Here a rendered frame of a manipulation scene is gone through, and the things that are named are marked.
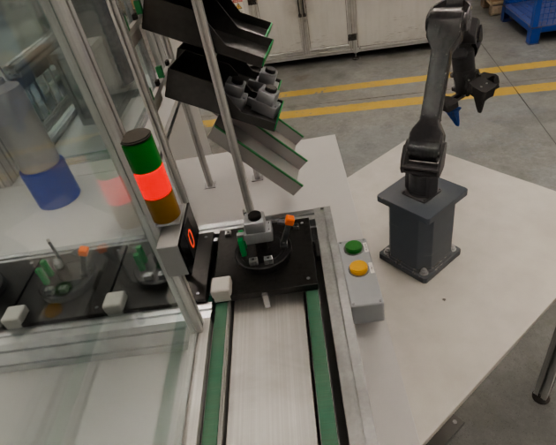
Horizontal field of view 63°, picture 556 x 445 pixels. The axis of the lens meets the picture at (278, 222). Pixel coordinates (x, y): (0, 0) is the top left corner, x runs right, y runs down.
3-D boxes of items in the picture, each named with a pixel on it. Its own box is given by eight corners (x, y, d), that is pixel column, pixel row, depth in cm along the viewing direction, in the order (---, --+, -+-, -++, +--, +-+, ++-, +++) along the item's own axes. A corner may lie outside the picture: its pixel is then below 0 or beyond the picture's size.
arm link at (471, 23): (465, 27, 92) (475, -27, 91) (424, 28, 96) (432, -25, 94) (477, 66, 117) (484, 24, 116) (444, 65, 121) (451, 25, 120)
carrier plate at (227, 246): (310, 222, 119) (309, 216, 118) (319, 290, 101) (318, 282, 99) (221, 236, 121) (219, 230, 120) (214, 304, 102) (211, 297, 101)
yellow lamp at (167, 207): (183, 204, 80) (174, 181, 77) (178, 222, 76) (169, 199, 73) (155, 208, 80) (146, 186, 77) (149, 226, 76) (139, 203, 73)
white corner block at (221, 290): (234, 286, 106) (230, 275, 103) (233, 301, 102) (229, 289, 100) (214, 289, 106) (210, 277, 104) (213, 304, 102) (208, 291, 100)
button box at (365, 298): (366, 255, 114) (365, 237, 110) (385, 320, 97) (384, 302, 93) (339, 259, 114) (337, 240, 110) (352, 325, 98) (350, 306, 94)
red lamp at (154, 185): (174, 181, 77) (164, 156, 74) (169, 198, 73) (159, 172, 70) (146, 185, 77) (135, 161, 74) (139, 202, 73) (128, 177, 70)
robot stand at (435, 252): (461, 252, 114) (469, 188, 102) (424, 284, 108) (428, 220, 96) (414, 229, 124) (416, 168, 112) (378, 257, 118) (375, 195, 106)
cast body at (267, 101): (278, 112, 119) (286, 88, 114) (273, 119, 115) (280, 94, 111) (249, 101, 119) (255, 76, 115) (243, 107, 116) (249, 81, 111)
